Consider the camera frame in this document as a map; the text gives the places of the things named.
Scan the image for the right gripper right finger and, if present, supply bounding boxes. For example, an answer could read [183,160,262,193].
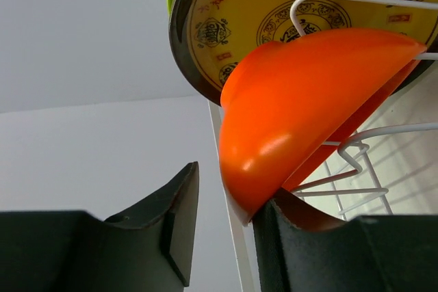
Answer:
[253,189,437,291]

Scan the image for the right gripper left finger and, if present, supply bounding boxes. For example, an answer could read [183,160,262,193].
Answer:
[1,162,199,291]

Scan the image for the orange bowl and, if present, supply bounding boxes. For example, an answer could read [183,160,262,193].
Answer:
[218,28,427,224]

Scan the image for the yellow patterned plate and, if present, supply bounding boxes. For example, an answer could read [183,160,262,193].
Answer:
[169,0,437,105]

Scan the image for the white wire dish rack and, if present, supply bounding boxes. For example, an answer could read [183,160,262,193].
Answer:
[211,0,437,291]

